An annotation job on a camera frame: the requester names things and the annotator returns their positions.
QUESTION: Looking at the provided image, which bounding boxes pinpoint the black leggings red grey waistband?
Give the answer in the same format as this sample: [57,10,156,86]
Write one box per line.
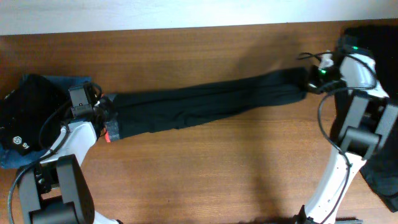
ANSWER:
[105,67,308,142]

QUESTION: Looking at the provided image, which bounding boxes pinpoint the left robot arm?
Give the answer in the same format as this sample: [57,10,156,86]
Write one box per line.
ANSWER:
[7,83,120,224]

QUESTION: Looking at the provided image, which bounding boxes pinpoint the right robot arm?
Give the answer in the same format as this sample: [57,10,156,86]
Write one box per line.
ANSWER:
[293,35,397,223]

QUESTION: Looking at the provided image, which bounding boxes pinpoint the black garment pile right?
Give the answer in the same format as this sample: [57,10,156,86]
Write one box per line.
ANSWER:
[343,25,397,213]

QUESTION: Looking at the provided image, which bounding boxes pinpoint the folded black shirt with logo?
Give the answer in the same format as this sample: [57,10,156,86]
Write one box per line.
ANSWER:
[1,75,68,156]

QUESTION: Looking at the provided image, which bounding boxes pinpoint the folded blue jeans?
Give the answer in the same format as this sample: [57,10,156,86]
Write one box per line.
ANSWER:
[1,75,91,169]

